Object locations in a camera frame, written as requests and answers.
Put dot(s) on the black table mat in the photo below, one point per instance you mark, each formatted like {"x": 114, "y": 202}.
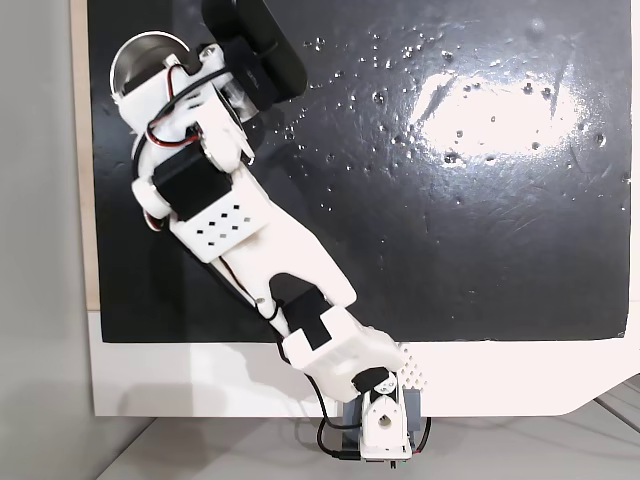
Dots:
{"x": 450, "y": 225}

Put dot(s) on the black oval camera box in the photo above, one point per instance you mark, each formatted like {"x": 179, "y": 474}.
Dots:
{"x": 260, "y": 45}

